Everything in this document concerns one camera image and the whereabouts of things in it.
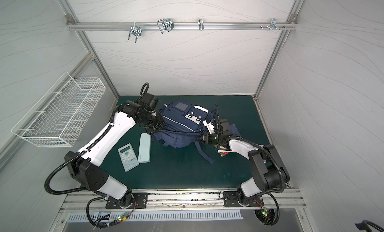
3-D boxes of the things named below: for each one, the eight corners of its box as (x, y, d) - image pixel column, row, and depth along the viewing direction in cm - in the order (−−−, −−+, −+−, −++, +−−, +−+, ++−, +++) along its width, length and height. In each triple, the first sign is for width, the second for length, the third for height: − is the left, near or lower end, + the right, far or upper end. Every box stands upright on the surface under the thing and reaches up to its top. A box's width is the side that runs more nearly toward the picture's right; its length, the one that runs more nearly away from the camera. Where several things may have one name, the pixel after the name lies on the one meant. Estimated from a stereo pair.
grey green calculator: (126, 172, 85) (124, 171, 83) (118, 151, 93) (117, 149, 91) (140, 164, 88) (138, 163, 86) (131, 144, 96) (130, 142, 94)
